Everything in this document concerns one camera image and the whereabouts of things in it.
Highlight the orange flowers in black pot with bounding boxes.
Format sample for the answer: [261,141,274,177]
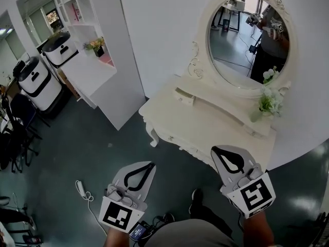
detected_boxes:
[84,37,106,58]

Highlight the person's dark trousers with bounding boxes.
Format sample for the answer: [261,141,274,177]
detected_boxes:
[189,204,233,239]

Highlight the person's right shoe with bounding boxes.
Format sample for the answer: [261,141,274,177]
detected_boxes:
[189,188,204,215]

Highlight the white black mobile robot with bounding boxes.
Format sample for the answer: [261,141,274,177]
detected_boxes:
[42,31,79,69]
[16,56,63,112]

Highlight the white power strip with cable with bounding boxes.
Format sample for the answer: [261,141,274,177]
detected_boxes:
[75,180,108,237]

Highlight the person's grey shirt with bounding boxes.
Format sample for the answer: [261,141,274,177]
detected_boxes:
[145,219,237,247]

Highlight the cream small drawer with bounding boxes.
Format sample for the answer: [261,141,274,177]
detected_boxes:
[243,122,271,139]
[173,86,196,106]

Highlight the white low cabinet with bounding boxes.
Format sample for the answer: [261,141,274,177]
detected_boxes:
[59,52,118,110]

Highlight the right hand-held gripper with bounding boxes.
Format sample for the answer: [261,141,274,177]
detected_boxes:
[210,145,277,219]

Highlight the white shelf unit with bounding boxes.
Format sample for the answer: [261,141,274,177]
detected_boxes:
[51,0,147,131]

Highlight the person's shoe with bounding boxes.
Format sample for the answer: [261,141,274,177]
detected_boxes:
[189,188,204,215]
[161,211,176,224]

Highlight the black device with blue screen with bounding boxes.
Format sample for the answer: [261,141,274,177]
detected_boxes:
[128,221,153,241]

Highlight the pink book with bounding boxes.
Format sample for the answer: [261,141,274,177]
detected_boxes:
[71,2,83,22]

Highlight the oval mirror with cream frame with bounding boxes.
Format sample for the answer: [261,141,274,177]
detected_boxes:
[187,0,299,99]

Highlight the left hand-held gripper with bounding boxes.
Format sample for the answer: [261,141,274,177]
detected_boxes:
[98,161,157,234]

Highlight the cream ornate dressing table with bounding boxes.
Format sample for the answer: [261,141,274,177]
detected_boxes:
[138,73,293,173]

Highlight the white flowers in vase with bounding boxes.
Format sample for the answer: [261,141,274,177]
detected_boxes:
[248,85,285,124]

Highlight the person's left forearm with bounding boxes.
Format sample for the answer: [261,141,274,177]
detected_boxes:
[102,226,135,247]

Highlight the person's right forearm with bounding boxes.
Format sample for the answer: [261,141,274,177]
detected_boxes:
[241,209,276,247]

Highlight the black office chair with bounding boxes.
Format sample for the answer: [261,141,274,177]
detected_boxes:
[0,96,43,174]

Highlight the person's left shoe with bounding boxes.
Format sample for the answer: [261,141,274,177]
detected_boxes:
[161,211,176,224]

